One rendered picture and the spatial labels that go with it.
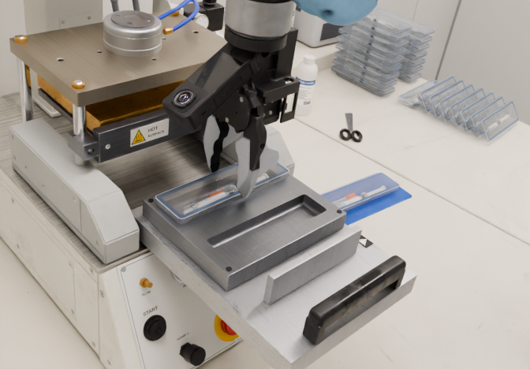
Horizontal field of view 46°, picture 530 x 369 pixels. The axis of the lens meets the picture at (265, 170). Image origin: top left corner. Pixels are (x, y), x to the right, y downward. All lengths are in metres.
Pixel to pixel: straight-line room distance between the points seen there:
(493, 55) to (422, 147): 1.80
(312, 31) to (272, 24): 1.10
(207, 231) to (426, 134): 0.93
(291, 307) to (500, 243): 0.67
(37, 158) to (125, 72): 0.16
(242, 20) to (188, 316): 0.41
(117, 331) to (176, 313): 0.09
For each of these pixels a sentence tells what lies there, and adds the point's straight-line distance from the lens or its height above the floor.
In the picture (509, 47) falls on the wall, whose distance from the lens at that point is 3.25.
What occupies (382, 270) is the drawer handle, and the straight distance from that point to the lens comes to 0.72.
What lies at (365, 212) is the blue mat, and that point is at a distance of 1.25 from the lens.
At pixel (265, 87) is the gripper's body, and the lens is 0.73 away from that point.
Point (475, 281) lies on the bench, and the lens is 1.18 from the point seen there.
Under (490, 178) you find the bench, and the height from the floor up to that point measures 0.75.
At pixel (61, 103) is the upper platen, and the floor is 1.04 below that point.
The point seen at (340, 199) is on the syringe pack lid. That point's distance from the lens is 1.23.
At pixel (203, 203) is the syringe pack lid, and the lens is 0.77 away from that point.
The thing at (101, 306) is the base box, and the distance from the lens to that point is 0.84.
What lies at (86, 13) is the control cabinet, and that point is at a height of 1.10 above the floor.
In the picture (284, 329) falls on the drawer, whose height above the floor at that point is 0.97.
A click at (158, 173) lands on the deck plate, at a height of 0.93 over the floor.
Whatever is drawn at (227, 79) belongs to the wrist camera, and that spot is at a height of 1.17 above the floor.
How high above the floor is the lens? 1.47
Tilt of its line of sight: 33 degrees down
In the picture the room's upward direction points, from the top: 9 degrees clockwise
